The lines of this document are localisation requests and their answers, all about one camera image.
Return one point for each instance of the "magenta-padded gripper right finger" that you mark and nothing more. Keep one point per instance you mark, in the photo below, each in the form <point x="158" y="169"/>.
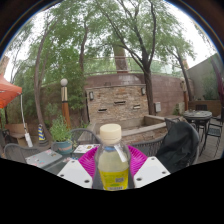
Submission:
<point x="151" y="171"/>

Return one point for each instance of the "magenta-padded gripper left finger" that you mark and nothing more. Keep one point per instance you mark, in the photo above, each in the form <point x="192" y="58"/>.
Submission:
<point x="75" y="172"/>

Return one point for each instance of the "clear yellow-labelled drink bottle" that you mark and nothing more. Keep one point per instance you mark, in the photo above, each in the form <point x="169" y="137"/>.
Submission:
<point x="112" y="166"/>

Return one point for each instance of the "white sticker sheet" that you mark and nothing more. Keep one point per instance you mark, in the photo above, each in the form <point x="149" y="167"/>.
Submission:
<point x="85" y="148"/>

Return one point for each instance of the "grey laptop with stickers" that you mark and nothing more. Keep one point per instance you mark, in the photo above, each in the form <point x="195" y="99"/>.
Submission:
<point x="43" y="158"/>

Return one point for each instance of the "black backpack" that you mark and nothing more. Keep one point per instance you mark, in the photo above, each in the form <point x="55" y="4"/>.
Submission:
<point x="178" y="143"/>

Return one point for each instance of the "green plant in blue pot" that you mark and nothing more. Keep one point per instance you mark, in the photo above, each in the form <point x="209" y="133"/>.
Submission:
<point x="60" y="133"/>

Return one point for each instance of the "yellow blue striped cone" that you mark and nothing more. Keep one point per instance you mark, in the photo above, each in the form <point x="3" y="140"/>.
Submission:
<point x="41" y="134"/>

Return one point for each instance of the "dark round patio table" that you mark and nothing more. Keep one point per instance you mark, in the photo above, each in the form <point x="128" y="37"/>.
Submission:
<point x="197" y="115"/>

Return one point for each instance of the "black metal chair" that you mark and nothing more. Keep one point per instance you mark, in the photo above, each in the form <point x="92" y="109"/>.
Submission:
<point x="213" y="131"/>

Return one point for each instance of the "slender-trunked tree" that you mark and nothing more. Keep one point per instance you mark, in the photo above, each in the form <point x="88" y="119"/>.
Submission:
<point x="38" y="90"/>

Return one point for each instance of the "orange patio umbrella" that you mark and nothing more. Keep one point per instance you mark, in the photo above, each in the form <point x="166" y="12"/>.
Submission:
<point x="8" y="91"/>

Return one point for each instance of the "grey wall box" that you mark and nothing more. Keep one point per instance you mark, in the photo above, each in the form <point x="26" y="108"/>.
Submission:
<point x="157" y="107"/>

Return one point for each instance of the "wall lamp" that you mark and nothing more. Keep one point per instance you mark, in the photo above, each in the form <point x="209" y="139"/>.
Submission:
<point x="91" y="96"/>
<point x="143" y="91"/>

